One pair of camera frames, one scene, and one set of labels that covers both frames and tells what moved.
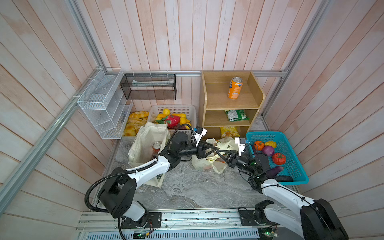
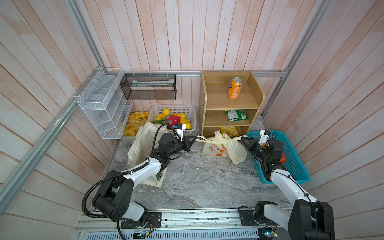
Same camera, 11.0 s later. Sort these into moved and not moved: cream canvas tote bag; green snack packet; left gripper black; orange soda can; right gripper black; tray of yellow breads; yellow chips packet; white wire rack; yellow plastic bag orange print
Moved: yellow plastic bag orange print; right gripper black; left gripper black
Not moved: yellow chips packet; green snack packet; orange soda can; tray of yellow breads; white wire rack; cream canvas tote bag
